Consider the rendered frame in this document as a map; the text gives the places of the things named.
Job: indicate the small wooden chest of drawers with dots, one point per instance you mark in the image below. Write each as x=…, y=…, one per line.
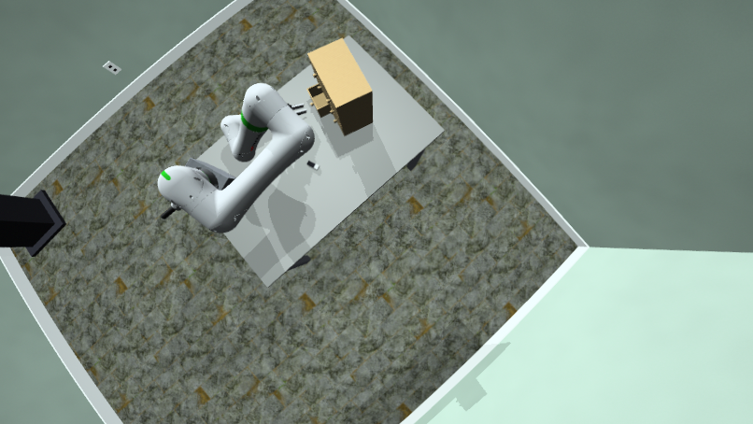
x=344, y=81

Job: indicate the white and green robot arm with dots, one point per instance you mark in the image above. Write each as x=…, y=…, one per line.
x=221, y=211

